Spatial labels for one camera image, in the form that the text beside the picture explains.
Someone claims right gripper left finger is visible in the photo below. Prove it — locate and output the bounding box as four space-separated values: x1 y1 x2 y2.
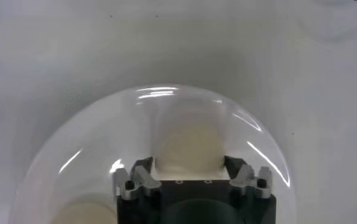
113 156 163 201

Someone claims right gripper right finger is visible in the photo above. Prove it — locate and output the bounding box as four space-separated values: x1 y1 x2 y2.
223 155 274 200

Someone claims white steamed baozi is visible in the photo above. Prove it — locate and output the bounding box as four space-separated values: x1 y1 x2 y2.
49 200 118 224
153 121 227 180

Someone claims white round plate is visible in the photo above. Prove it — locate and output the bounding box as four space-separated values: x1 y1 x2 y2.
9 83 297 224

